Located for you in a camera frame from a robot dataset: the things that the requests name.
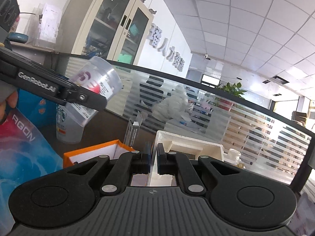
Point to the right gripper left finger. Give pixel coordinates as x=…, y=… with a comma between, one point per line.
x=125, y=167

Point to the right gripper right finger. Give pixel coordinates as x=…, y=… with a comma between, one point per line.
x=179, y=165

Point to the white foam block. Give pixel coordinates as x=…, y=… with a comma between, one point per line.
x=192, y=147

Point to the clear plastic jar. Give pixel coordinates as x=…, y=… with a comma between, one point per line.
x=98, y=76

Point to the operator left hand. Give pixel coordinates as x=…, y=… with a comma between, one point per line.
x=9, y=98

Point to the orange cardboard box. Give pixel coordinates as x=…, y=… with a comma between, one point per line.
x=112, y=148

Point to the blue ceramic bowl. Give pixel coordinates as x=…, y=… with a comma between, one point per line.
x=18, y=37

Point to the blue paper bag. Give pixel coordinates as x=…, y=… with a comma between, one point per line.
x=39, y=111

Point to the person in white jacket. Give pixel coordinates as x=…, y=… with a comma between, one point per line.
x=172, y=107

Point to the Starbucks translucent plastic cup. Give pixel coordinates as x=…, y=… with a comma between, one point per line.
x=70, y=123

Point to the colourful AGON desk mat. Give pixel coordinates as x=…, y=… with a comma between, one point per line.
x=25, y=155

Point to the frosted glass partition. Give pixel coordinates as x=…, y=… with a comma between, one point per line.
x=269, y=144

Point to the green potted plant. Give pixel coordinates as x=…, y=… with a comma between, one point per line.
x=234, y=89

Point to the beige glass-door cabinet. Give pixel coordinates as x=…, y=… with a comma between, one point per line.
x=111, y=29

